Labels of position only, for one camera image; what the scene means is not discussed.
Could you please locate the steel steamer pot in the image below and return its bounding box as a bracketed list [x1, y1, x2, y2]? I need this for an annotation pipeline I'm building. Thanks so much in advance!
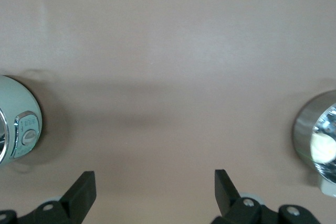
[293, 90, 336, 198]

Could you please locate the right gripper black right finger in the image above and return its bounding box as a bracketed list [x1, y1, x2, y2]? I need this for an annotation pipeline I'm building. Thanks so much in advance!
[214, 169, 324, 224]

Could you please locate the white steamed bun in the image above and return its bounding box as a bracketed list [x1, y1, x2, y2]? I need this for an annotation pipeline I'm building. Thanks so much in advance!
[311, 132, 336, 163]

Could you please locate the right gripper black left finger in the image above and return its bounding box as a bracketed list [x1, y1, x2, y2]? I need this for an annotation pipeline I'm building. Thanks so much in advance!
[0, 170, 97, 224]

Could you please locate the white rice cooker with panel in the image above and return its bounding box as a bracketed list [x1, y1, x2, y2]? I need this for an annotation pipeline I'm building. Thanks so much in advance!
[0, 74, 43, 167]

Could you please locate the brown table mat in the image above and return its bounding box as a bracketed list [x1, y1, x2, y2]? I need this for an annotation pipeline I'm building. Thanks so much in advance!
[0, 0, 336, 224]

